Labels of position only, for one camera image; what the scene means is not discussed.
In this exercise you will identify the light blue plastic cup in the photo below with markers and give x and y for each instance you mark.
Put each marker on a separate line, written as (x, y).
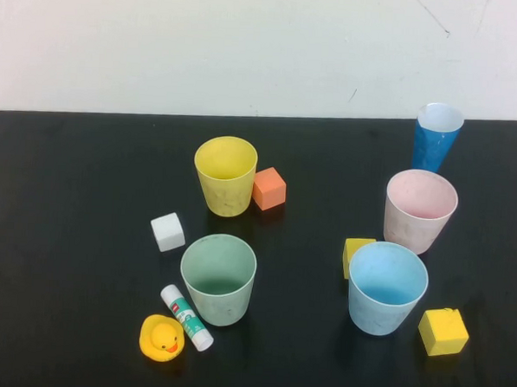
(382, 312)

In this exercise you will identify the orange foam cube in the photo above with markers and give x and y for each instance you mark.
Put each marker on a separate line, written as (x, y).
(268, 189)

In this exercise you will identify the yellow plastic cup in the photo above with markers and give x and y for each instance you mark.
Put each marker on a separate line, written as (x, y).
(224, 191)

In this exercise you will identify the white foam cube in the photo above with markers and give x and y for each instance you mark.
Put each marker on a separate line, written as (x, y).
(167, 232)

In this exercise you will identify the green plastic cup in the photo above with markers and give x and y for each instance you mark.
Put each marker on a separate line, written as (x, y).
(218, 304)

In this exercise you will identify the white green glue stick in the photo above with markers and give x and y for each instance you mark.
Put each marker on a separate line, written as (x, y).
(187, 319)

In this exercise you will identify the pink plastic cup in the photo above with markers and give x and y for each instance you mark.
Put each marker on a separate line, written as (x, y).
(413, 227)

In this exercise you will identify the yellow rubber duck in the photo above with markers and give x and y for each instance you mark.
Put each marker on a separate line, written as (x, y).
(160, 338)

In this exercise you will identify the blue cone on clear base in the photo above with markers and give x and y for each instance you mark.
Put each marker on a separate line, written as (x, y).
(430, 146)

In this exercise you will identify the yellow foam cube with notch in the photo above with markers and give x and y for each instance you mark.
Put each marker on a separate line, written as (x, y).
(443, 335)

